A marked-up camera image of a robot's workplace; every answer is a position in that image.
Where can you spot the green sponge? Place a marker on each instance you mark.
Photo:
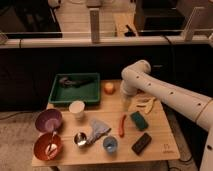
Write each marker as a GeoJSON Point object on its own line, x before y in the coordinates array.
{"type": "Point", "coordinates": [139, 121]}

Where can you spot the white post left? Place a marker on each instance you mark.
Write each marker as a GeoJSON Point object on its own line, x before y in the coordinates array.
{"type": "Point", "coordinates": [94, 24]}

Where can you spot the white paper cup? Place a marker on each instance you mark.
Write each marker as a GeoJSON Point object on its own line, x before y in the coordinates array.
{"type": "Point", "coordinates": [77, 109]}

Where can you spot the black brush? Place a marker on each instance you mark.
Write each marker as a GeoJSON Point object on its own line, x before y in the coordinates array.
{"type": "Point", "coordinates": [66, 82]}

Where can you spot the black object on floor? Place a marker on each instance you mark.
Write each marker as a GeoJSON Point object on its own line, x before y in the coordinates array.
{"type": "Point", "coordinates": [129, 32]}

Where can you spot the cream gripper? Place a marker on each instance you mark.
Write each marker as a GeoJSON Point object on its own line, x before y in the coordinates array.
{"type": "Point", "coordinates": [126, 101]}

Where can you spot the small metal cup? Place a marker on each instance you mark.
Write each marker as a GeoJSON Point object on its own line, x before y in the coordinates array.
{"type": "Point", "coordinates": [80, 139]}

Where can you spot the blue cup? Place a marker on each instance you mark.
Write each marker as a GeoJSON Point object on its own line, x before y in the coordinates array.
{"type": "Point", "coordinates": [110, 144]}

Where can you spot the white post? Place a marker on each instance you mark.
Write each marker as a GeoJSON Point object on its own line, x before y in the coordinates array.
{"type": "Point", "coordinates": [192, 23]}
{"type": "Point", "coordinates": [94, 24]}

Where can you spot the orange fruit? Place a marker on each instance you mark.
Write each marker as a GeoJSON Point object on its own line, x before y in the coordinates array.
{"type": "Point", "coordinates": [109, 88]}

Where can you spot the red bowl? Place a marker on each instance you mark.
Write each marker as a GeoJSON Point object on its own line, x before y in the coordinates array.
{"type": "Point", "coordinates": [42, 144]}

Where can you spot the green plastic tray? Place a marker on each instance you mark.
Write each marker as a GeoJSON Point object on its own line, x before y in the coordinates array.
{"type": "Point", "coordinates": [90, 93]}

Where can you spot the purple bowl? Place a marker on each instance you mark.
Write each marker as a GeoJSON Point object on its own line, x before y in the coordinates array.
{"type": "Point", "coordinates": [48, 120]}

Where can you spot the white post right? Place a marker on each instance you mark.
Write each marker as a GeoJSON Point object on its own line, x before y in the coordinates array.
{"type": "Point", "coordinates": [192, 23]}

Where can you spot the white horizontal rail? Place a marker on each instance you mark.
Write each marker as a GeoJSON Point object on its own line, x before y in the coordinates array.
{"type": "Point", "coordinates": [106, 41]}

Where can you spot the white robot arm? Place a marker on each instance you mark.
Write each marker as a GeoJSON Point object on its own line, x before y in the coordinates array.
{"type": "Point", "coordinates": [194, 106]}

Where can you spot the blue grey cloth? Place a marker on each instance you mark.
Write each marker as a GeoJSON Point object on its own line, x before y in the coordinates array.
{"type": "Point", "coordinates": [99, 128]}

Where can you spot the white spoon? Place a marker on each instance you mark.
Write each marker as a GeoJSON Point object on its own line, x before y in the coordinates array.
{"type": "Point", "coordinates": [51, 142]}

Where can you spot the black rectangular block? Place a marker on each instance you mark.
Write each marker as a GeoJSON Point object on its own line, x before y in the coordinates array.
{"type": "Point", "coordinates": [141, 143]}

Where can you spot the wooden table board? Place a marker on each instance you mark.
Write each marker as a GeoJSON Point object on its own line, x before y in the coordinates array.
{"type": "Point", "coordinates": [162, 146]}

